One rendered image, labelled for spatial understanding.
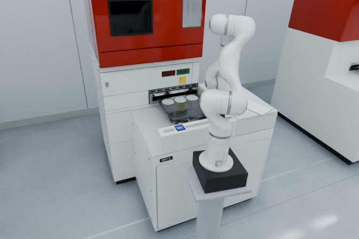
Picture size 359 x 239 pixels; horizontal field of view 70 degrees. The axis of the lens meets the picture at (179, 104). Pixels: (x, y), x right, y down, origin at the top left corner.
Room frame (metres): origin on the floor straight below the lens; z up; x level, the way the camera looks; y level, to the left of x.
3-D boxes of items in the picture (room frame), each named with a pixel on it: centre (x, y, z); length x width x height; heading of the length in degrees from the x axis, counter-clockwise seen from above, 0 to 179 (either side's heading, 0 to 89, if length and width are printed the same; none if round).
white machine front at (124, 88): (1.91, 0.22, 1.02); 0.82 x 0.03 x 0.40; 113
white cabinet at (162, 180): (1.71, -0.16, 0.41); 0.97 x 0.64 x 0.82; 113
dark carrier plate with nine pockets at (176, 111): (1.78, -0.05, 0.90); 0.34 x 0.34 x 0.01; 23
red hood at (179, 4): (2.20, 0.34, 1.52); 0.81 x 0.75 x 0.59; 113
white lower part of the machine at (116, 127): (2.22, 0.35, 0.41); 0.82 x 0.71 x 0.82; 113
